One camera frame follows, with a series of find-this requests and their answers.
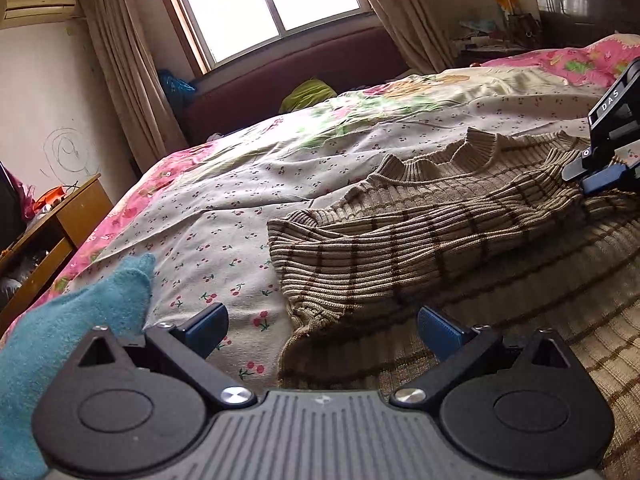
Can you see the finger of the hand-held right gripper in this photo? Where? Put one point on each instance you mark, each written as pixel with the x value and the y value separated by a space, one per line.
pixel 600 181

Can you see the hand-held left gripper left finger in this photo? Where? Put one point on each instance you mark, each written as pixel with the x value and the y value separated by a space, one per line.
pixel 210 327

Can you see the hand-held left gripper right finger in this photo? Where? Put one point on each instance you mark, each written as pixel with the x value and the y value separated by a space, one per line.
pixel 440 332

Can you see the beige striped knit sweater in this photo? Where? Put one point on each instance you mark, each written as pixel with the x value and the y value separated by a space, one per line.
pixel 400 250

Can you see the dark wardrobe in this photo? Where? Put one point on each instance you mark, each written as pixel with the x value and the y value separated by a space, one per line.
pixel 585 0

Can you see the brown patterned bag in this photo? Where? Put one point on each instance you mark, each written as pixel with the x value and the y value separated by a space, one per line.
pixel 525 30

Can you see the teal fuzzy cloth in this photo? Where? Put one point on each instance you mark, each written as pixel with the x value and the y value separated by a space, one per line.
pixel 75 320

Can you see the cluttered nightstand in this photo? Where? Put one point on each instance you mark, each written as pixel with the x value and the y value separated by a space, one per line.
pixel 482 50

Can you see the floral printed blanket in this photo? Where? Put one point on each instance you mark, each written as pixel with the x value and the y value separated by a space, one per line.
pixel 240 185

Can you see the wooden desk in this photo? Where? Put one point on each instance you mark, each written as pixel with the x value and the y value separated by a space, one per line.
pixel 60 230

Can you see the black television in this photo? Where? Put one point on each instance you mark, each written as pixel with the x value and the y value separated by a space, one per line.
pixel 9 210

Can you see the beige curtain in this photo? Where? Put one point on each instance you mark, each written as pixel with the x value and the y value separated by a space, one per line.
pixel 125 60
pixel 400 15

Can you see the maroon headboard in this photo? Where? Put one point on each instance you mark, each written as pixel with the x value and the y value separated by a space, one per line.
pixel 235 90

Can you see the blue plastic bag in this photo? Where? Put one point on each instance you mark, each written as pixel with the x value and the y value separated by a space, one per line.
pixel 175 87

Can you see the green cloth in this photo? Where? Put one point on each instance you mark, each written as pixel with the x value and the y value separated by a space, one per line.
pixel 307 96

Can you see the window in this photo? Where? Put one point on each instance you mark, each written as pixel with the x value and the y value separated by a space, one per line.
pixel 260 5

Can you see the wall air conditioner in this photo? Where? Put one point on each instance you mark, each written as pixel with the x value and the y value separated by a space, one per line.
pixel 35 10

